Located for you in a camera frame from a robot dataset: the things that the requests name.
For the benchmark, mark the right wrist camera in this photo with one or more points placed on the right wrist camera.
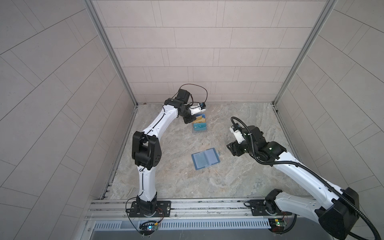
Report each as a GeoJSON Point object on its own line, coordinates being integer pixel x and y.
{"type": "Point", "coordinates": [238, 134]}

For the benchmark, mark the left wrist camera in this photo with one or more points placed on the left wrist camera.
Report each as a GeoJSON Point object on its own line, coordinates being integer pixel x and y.
{"type": "Point", "coordinates": [201, 107]}

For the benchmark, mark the right circuit board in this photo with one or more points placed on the right circuit board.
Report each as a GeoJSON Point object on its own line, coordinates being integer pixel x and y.
{"type": "Point", "coordinates": [277, 225]}

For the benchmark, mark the aluminium corner post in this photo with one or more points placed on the aluminium corner post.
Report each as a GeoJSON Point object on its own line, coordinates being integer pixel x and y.
{"type": "Point", "coordinates": [90, 7]}
{"type": "Point", "coordinates": [324, 15]}

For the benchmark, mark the left aluminium corner post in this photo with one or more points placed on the left aluminium corner post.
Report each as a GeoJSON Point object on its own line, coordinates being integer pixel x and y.
{"type": "Point", "coordinates": [90, 7]}

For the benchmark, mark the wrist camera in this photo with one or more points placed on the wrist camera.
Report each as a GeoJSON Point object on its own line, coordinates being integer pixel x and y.
{"type": "Point", "coordinates": [201, 107]}
{"type": "Point", "coordinates": [238, 134]}

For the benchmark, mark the white vent grille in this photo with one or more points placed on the white vent grille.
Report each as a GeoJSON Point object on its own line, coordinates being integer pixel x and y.
{"type": "Point", "coordinates": [189, 224]}

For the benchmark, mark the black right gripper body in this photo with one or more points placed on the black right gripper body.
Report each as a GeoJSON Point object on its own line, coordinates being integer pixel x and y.
{"type": "Point", "coordinates": [238, 148]}

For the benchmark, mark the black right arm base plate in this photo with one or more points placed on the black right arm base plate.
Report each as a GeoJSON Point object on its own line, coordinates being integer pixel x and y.
{"type": "Point", "coordinates": [261, 208]}

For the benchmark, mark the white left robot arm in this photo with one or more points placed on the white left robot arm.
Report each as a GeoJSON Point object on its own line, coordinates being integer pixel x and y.
{"type": "Point", "coordinates": [146, 148]}

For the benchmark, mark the blue-grey card holder wallet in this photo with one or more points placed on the blue-grey card holder wallet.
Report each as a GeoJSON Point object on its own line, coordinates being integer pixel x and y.
{"type": "Point", "coordinates": [205, 158]}

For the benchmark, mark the right aluminium corner post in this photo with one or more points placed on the right aluminium corner post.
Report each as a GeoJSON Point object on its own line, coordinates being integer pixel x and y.
{"type": "Point", "coordinates": [324, 15]}

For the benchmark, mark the circuit board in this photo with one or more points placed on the circuit board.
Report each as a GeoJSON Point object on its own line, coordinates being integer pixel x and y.
{"type": "Point", "coordinates": [149, 227]}
{"type": "Point", "coordinates": [277, 225]}

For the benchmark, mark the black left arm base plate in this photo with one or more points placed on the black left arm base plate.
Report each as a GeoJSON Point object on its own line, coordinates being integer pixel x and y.
{"type": "Point", "coordinates": [154, 209]}

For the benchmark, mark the teal VIP card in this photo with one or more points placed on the teal VIP card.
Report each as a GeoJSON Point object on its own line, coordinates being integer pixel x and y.
{"type": "Point", "coordinates": [200, 127]}

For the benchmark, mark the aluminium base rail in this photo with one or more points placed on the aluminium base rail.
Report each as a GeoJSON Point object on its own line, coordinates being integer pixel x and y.
{"type": "Point", "coordinates": [216, 208]}

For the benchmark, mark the left circuit board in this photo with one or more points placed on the left circuit board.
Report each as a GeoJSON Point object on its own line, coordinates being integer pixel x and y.
{"type": "Point", "coordinates": [149, 227]}

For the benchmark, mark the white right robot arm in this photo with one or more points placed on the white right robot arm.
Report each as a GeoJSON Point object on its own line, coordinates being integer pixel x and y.
{"type": "Point", "coordinates": [335, 209]}

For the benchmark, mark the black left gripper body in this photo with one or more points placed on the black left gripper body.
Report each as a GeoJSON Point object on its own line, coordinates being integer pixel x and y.
{"type": "Point", "coordinates": [185, 114]}

